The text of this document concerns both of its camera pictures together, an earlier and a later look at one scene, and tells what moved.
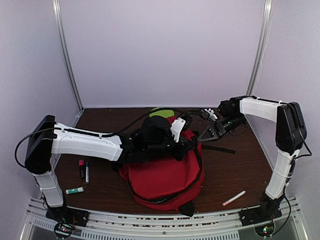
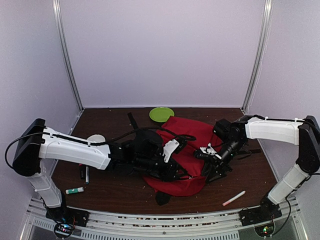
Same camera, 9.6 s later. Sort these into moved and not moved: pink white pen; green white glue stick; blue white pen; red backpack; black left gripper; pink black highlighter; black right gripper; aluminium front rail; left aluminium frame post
Moved: black right gripper; black left gripper; red backpack
Not moved: green white glue stick; blue white pen; left aluminium frame post; pink white pen; aluminium front rail; pink black highlighter
